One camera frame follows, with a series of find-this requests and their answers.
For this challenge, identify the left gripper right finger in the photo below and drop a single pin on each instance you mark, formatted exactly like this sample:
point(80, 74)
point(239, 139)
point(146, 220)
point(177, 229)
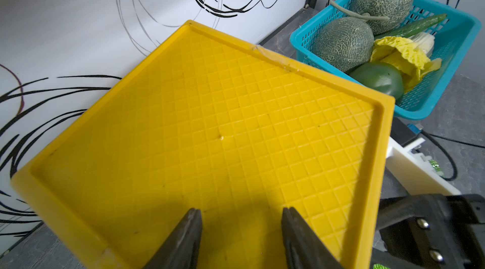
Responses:
point(303, 248)

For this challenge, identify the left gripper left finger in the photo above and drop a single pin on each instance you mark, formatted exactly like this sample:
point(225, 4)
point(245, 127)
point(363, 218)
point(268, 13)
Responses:
point(181, 248)

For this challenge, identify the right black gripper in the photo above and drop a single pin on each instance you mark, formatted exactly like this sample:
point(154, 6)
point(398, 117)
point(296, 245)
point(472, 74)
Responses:
point(431, 231)

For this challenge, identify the yellow drawer cabinet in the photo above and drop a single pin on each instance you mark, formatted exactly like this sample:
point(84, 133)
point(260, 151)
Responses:
point(211, 122)

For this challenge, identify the green avocado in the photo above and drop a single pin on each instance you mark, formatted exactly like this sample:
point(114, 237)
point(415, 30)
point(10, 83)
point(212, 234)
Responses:
point(381, 77)

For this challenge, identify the yellow white cabbage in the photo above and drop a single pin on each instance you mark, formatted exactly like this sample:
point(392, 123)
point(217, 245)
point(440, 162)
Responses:
point(410, 56)

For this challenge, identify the teal plastic basket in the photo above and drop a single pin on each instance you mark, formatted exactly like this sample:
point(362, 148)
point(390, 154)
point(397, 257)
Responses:
point(453, 38)

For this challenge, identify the green cucumber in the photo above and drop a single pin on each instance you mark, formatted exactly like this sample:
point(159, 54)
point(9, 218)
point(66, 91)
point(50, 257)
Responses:
point(415, 27)

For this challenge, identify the left green melon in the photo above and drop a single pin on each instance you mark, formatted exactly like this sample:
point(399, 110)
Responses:
point(344, 43)

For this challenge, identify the green melon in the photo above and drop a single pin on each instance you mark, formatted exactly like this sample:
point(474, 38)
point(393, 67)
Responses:
point(381, 15)
point(344, 43)

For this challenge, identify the right green melon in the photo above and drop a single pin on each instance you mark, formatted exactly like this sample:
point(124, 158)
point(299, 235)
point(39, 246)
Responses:
point(381, 15)

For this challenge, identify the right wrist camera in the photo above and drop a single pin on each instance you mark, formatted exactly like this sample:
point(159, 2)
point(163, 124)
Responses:
point(414, 171)

